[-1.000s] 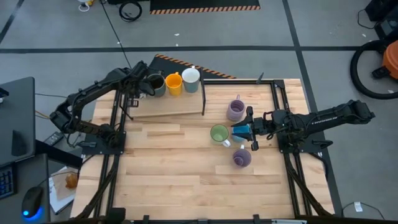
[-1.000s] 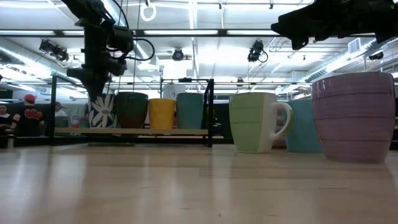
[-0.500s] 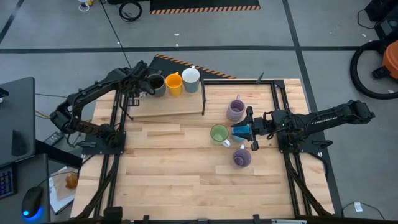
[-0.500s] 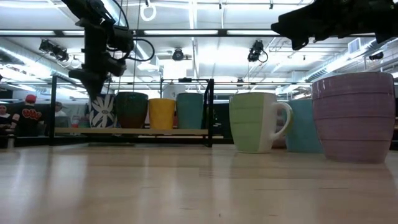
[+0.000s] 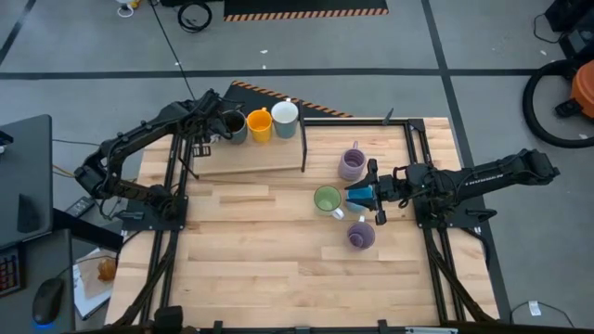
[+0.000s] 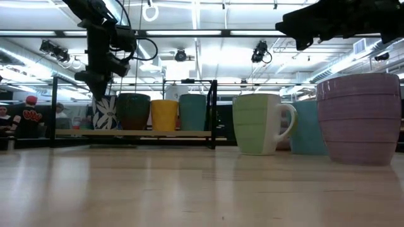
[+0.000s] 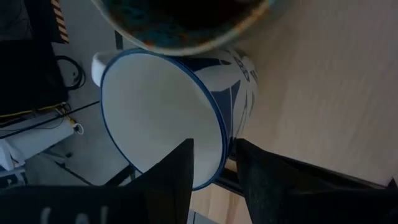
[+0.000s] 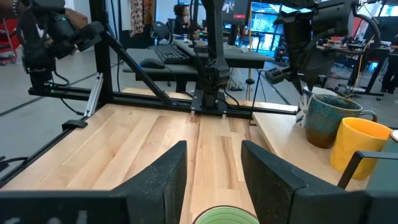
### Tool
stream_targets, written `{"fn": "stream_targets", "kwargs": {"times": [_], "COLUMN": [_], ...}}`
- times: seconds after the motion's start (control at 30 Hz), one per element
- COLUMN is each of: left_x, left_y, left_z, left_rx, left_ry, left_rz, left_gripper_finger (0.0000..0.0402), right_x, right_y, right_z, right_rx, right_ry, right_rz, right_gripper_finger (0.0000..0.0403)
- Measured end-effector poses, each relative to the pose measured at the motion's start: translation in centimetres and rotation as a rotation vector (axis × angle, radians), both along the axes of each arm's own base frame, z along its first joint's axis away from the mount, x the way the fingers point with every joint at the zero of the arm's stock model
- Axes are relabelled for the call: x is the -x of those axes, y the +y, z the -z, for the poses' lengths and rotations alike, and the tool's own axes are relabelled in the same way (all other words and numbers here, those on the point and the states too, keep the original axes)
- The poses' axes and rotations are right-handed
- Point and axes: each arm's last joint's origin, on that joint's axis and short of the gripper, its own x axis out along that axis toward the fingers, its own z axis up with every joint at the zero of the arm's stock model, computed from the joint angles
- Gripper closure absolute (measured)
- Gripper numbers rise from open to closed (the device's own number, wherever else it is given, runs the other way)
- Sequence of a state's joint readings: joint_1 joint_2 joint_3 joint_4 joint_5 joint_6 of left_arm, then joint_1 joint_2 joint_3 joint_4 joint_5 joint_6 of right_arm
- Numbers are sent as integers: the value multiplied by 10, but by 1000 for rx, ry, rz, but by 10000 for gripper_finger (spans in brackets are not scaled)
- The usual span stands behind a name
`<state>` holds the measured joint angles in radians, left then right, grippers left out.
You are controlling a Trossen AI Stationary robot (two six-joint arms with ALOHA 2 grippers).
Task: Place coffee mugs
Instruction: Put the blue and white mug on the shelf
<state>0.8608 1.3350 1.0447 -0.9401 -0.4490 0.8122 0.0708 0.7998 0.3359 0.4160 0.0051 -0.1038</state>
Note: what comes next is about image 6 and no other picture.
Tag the white blue floral mug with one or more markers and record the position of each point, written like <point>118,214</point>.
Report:
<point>105,115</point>

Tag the teal mug white inside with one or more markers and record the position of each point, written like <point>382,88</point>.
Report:
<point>192,113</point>

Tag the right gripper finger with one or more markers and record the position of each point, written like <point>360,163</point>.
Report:
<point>293,26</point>

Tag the light blue mug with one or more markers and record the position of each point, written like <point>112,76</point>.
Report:
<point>307,132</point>

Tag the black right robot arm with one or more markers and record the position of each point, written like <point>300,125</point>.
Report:
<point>393,19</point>

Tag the black track spotlight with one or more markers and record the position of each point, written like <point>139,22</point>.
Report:
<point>259,50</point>
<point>55,50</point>
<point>382,56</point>
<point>180,55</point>

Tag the dark teal speckled mug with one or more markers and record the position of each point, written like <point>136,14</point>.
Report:
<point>134,112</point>

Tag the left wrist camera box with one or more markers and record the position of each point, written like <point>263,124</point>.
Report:
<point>120,66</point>

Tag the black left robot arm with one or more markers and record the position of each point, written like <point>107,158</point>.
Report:
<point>94,38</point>

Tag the overhead rig beam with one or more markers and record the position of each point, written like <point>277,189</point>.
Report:
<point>225,32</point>

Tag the person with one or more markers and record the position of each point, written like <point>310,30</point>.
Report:
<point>5,121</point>
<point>61,111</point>
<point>30,123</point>

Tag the round purple ribbed mug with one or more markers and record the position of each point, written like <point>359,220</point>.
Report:
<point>360,126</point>

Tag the wooden shelf black metal frame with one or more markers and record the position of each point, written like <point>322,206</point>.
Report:
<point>132,133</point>

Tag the white air vent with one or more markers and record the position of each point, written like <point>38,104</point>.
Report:
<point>360,46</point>

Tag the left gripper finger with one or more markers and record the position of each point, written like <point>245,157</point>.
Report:
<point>98,89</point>

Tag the yellow mug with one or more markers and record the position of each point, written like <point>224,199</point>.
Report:
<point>164,116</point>

